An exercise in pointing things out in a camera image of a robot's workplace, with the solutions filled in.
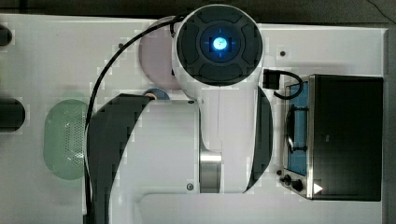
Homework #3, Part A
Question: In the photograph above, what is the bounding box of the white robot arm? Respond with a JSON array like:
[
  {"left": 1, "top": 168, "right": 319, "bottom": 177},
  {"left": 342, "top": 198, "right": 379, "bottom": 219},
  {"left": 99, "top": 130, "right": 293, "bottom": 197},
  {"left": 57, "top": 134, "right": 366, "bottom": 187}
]
[{"left": 85, "top": 5, "right": 273, "bottom": 224}]

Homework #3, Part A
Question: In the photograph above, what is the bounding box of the blue small bowl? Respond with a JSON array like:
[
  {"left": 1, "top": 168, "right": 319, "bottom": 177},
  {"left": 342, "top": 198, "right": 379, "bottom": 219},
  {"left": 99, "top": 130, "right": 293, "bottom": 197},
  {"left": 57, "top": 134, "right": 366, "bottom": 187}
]
[{"left": 143, "top": 88, "right": 170, "bottom": 100}]

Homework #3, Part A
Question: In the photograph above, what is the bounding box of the pink round plate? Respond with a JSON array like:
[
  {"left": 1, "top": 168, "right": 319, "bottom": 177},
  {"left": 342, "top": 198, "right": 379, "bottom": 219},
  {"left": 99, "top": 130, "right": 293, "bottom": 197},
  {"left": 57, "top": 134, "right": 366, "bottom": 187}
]
[{"left": 138, "top": 26, "right": 180, "bottom": 90}]

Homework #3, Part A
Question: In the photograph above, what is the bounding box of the green perforated colander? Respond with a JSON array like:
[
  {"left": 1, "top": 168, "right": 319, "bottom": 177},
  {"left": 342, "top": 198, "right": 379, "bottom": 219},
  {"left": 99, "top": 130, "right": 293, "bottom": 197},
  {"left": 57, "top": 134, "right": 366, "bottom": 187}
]
[{"left": 43, "top": 99, "right": 88, "bottom": 180}]

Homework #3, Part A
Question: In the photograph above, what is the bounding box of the black round pan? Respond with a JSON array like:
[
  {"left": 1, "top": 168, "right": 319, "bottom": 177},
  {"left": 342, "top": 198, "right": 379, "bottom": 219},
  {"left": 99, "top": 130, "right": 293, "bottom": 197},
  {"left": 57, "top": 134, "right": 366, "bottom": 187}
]
[{"left": 0, "top": 98, "right": 25, "bottom": 133}]

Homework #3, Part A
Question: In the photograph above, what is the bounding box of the black camera with cable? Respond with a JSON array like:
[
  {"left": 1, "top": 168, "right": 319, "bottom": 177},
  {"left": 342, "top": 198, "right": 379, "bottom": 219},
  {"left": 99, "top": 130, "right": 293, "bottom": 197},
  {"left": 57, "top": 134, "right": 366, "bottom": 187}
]
[{"left": 262, "top": 69, "right": 304, "bottom": 100}]

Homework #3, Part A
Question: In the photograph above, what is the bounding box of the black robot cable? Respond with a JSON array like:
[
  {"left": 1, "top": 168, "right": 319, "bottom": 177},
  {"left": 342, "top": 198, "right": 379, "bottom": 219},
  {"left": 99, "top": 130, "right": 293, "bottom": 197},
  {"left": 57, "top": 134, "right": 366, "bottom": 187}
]
[{"left": 82, "top": 12, "right": 188, "bottom": 224}]

